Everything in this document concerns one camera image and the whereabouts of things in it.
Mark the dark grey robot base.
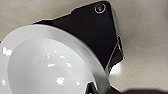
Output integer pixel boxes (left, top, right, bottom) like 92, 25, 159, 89
32, 1, 127, 78

